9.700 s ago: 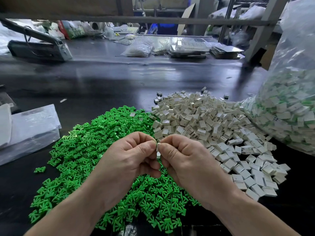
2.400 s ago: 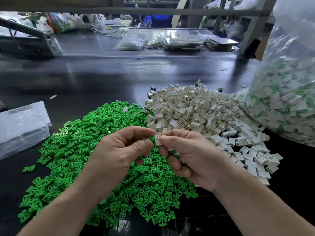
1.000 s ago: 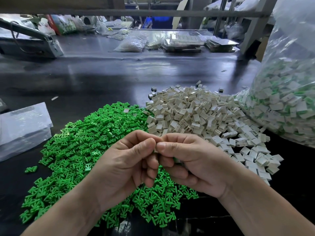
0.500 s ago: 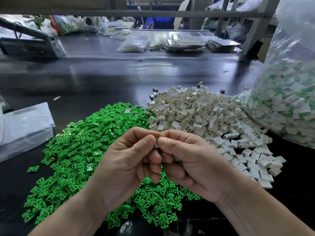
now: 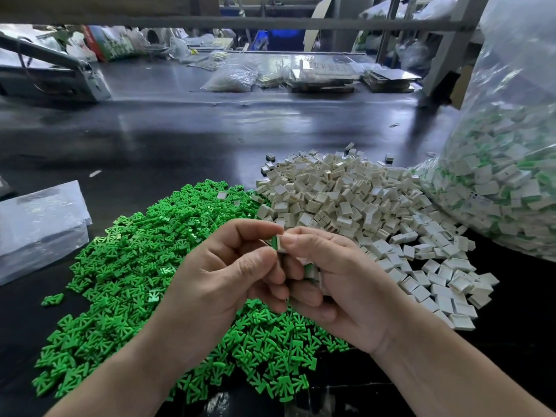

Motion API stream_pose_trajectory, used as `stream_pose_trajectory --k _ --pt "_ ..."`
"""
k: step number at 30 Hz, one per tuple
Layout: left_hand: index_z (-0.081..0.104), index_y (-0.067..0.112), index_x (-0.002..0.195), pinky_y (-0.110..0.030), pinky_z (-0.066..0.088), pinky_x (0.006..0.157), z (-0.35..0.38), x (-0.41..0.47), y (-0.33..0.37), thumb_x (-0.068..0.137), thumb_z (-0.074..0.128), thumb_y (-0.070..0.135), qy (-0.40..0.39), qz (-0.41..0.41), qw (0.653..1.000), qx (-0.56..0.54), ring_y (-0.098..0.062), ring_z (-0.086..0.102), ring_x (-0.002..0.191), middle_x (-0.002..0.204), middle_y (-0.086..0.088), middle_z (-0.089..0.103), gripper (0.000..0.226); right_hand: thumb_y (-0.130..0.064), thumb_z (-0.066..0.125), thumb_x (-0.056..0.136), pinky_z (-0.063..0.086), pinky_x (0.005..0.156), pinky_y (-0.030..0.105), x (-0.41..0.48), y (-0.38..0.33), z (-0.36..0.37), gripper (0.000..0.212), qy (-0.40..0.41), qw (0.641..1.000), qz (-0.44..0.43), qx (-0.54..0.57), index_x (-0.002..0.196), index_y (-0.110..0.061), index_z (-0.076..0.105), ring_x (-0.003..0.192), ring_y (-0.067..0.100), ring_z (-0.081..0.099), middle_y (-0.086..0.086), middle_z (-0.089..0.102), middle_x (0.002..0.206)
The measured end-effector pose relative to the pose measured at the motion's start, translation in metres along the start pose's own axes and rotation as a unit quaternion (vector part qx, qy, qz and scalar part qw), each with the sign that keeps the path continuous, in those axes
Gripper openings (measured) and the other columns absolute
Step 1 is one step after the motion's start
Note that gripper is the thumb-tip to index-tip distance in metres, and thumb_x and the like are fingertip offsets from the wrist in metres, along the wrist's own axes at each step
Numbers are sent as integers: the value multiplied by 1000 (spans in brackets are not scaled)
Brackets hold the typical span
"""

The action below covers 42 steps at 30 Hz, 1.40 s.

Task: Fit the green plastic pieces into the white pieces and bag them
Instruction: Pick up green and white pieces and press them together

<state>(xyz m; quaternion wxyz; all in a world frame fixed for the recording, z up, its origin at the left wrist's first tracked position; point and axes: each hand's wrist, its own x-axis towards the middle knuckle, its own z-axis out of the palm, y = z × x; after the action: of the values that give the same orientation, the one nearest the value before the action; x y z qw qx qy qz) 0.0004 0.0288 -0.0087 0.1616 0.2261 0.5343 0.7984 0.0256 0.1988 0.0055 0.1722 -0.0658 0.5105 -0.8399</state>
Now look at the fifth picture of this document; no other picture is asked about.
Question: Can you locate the person's left hand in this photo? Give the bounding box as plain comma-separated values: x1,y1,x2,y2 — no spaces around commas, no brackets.
143,218,292,379

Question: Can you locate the person's right hand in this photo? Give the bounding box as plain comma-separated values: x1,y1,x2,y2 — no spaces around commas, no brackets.
276,228,422,357

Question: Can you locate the pile of green plastic clips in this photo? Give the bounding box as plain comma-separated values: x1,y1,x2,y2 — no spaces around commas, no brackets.
33,180,353,405

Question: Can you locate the pile of white plastic caps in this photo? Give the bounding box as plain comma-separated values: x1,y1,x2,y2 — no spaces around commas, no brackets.
254,150,500,332

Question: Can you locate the clear plastic bag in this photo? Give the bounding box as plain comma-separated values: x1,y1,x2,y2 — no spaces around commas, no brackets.
415,0,556,263

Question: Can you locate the person's left forearm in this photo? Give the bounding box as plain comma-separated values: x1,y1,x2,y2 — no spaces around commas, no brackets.
45,330,201,417

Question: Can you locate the person's right forearm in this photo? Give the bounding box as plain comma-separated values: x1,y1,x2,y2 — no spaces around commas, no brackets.
378,308,553,417

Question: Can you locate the small clear bag of parts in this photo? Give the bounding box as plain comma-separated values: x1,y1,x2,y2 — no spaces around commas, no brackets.
202,63,260,93

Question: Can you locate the stack of clear flat bags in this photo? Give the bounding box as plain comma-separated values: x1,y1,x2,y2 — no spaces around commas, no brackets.
0,180,93,286

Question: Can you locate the dark flat tray stack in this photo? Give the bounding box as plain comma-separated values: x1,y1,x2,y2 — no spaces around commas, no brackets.
360,67,422,94

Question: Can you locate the grey heat sealer machine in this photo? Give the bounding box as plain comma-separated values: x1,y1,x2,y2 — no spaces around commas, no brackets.
0,30,114,105

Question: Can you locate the blue crate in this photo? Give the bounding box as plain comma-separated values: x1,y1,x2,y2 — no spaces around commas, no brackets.
252,28,307,52

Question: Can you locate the grey metal horizontal bar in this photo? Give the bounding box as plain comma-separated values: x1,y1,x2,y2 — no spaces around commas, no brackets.
0,14,483,33

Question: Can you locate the grey metal slanted post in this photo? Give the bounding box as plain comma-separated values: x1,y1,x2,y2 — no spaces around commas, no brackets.
421,0,492,101

